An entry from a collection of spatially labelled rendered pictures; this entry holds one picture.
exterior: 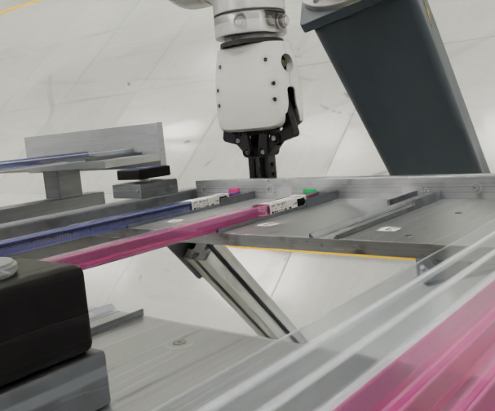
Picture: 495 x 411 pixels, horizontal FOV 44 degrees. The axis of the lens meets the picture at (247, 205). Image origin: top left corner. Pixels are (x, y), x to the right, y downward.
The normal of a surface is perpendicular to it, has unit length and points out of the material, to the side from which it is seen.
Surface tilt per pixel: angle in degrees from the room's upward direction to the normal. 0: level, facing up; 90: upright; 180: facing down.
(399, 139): 90
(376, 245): 47
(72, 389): 90
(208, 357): 42
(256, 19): 63
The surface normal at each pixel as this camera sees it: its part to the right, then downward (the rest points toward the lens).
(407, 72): -0.11, 0.74
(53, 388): 0.78, 0.01
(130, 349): -0.09, -0.99
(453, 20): -0.48, -0.62
